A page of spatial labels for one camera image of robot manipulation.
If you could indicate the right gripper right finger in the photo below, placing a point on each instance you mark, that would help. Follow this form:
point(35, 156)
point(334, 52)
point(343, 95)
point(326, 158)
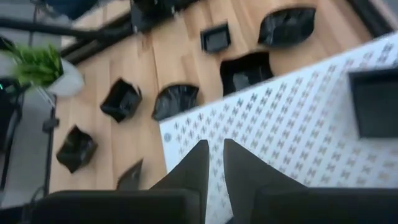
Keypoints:
point(255, 193)

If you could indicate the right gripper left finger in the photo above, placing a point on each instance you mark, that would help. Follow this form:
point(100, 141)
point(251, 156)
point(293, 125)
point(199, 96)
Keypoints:
point(186, 186)

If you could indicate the black small square plate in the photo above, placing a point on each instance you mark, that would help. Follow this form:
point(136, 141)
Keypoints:
point(215, 38)
point(373, 102)

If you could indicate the black leaf-shaped plate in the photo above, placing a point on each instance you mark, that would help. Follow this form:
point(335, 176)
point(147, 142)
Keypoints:
point(175, 101)
point(287, 26)

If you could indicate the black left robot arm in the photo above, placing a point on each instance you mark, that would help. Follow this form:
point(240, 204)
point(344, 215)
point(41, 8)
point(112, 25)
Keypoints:
point(152, 12)

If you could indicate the black teardrop plate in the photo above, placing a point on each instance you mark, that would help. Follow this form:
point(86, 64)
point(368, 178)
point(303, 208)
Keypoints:
point(130, 175)

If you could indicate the white perforated shelf rack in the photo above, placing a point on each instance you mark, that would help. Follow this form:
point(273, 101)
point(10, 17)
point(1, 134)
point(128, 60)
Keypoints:
point(280, 124)

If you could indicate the black wavy square bowl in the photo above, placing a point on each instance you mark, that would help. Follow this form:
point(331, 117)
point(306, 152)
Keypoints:
point(121, 99)
point(76, 149)
point(245, 73)

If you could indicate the green artificial potted plant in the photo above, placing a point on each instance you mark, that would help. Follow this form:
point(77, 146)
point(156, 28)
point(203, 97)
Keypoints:
point(37, 65)

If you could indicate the black frame bracket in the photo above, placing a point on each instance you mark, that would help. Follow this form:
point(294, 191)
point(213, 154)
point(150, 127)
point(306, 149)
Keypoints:
point(50, 124)

